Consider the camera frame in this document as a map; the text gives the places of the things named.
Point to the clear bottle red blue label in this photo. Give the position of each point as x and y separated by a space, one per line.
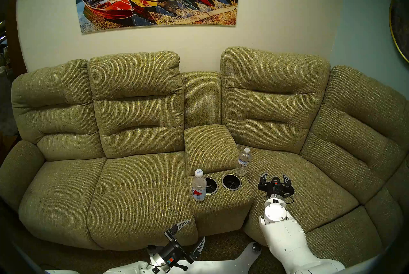
199 187

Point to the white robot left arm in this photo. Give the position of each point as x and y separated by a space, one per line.
134 268

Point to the clear water bottle white label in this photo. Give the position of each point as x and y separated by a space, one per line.
243 163

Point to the silver rimmed sofa cup holder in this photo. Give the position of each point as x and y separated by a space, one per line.
212 185
231 182

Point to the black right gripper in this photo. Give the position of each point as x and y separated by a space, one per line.
276 188

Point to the black base plate knob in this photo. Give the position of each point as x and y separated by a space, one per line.
256 246

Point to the olive green fabric sectional sofa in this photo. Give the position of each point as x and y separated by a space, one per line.
137 180

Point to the padded olive sofa console lid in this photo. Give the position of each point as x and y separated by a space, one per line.
211 148

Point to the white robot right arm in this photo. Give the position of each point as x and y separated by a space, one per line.
287 238

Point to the round gold-rimmed wall decor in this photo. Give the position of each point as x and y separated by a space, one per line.
401 30

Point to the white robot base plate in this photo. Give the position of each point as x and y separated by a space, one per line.
223 267

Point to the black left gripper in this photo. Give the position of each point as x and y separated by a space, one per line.
175 254

